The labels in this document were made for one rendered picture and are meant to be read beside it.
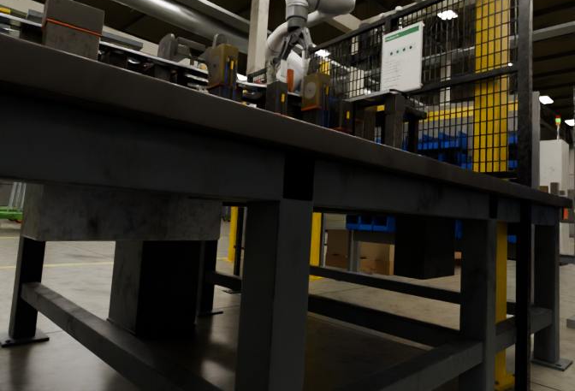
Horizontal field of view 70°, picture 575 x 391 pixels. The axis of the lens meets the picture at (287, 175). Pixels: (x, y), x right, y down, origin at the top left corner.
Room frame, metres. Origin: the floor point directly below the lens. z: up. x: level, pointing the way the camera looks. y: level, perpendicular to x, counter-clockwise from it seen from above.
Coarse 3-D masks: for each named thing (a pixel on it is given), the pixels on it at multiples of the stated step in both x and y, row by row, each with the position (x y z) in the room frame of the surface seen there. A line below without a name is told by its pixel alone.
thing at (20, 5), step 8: (0, 0) 5.66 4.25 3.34; (8, 0) 5.72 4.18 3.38; (16, 0) 5.79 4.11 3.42; (24, 0) 5.86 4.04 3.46; (8, 8) 5.76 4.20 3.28; (16, 8) 5.80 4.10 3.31; (24, 8) 5.87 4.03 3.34; (32, 8) 5.93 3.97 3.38; (40, 8) 6.01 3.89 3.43; (112, 32) 6.77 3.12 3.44; (120, 32) 6.86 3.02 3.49; (136, 40) 7.07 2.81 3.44; (144, 40) 7.16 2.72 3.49; (144, 48) 7.17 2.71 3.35; (152, 48) 7.28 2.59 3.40; (184, 64) 7.75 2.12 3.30
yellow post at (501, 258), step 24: (480, 0) 1.59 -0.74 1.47; (504, 0) 1.56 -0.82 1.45; (480, 24) 1.59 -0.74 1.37; (480, 48) 1.59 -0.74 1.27; (504, 48) 1.56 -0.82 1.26; (504, 96) 1.57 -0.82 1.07; (504, 120) 1.57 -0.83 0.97; (504, 144) 1.57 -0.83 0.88; (480, 168) 1.58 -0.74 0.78; (504, 168) 1.57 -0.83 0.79; (504, 240) 1.58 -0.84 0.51; (504, 264) 1.58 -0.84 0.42; (504, 288) 1.58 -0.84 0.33; (504, 312) 1.58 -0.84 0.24; (504, 360) 1.58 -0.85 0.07; (504, 384) 1.50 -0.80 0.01
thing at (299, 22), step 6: (294, 18) 1.56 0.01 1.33; (288, 24) 1.58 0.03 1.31; (294, 24) 1.56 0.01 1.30; (300, 24) 1.56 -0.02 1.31; (288, 30) 1.60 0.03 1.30; (294, 30) 1.59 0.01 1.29; (300, 30) 1.56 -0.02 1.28; (288, 36) 1.62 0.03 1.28; (300, 36) 1.58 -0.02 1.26; (294, 42) 1.59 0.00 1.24
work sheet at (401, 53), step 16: (400, 32) 1.85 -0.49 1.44; (416, 32) 1.79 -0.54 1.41; (384, 48) 1.93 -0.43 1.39; (400, 48) 1.85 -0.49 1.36; (416, 48) 1.79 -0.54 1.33; (384, 64) 1.92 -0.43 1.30; (400, 64) 1.85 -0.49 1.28; (416, 64) 1.78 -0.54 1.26; (384, 80) 1.92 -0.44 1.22; (400, 80) 1.85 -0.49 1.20; (416, 80) 1.78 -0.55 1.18
